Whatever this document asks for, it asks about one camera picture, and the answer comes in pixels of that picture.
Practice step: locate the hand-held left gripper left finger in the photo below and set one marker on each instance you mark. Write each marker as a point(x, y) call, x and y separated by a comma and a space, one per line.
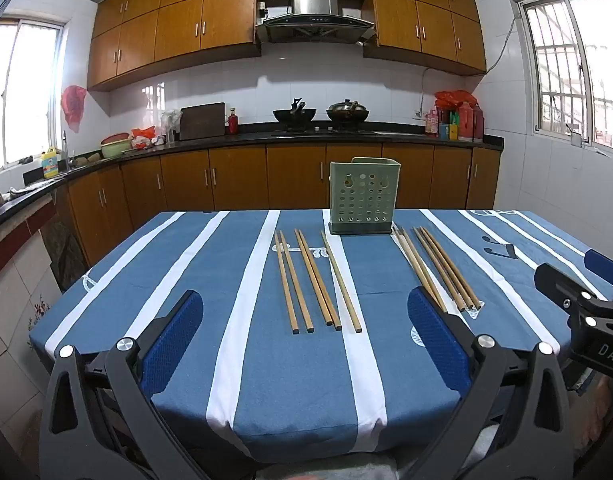
point(171, 340)

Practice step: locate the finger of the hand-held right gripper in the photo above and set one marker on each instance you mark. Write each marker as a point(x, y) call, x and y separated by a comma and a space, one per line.
point(556, 285)
point(604, 265)

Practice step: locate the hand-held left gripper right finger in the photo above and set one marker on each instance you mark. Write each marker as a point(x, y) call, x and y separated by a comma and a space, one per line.
point(436, 345)

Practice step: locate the green perforated utensil holder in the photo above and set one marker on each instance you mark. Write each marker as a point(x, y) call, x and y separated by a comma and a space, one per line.
point(361, 200)

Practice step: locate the blue white striped tablecloth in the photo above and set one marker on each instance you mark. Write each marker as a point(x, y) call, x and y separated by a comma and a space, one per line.
point(266, 385)

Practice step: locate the wooden base cabinets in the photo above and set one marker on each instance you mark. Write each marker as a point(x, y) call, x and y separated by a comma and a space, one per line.
point(236, 175)

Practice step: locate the dark red bottle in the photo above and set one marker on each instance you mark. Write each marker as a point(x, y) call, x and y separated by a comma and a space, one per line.
point(478, 125)

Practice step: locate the yellow box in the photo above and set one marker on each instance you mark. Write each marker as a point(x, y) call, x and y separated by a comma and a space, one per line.
point(453, 132)

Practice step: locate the large red plastic bottle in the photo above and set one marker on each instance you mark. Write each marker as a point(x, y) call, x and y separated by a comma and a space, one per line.
point(465, 122)

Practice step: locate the blue box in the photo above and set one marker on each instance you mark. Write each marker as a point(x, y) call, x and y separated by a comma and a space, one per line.
point(443, 130)

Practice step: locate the green basin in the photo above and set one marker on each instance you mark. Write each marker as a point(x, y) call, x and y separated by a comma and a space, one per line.
point(115, 149)

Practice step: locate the barred glass window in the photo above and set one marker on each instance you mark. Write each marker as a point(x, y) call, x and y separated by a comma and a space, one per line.
point(556, 70)

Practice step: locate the black kitchen countertop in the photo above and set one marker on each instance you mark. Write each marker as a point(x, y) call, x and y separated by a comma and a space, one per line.
point(211, 141)

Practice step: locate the pink label bottle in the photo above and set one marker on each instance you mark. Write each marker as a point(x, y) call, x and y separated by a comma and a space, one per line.
point(431, 122)

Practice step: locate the orange plastic bag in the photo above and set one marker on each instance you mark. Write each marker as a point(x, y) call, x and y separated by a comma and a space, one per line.
point(144, 135)

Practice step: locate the red plastic bag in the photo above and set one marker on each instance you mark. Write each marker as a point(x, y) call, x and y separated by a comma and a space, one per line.
point(456, 97)
point(74, 105)

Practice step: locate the yellow detergent bottle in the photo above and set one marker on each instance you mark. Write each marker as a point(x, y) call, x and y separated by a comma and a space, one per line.
point(50, 165)

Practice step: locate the clear plastic bag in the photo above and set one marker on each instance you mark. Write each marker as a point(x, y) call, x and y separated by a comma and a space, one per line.
point(170, 122)

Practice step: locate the metal faucet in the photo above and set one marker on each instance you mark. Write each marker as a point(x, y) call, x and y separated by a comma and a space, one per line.
point(65, 150)

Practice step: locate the dark wooden cutting board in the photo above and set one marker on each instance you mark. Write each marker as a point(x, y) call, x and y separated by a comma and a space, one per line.
point(201, 122)

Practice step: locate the small red bottle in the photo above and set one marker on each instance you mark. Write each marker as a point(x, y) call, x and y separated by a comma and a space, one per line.
point(233, 122)

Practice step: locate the black gas stove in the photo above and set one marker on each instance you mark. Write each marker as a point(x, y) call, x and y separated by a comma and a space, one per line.
point(321, 130)

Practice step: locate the dark pan with lid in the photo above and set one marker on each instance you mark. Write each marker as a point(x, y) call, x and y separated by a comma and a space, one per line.
point(347, 112)

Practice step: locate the black wok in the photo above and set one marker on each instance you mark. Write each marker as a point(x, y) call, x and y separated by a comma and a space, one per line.
point(294, 115)

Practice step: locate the sliding glass window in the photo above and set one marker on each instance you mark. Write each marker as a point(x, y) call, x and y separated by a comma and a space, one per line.
point(31, 90)

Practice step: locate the steel range hood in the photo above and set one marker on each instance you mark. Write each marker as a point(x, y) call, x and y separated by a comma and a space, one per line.
point(314, 0)

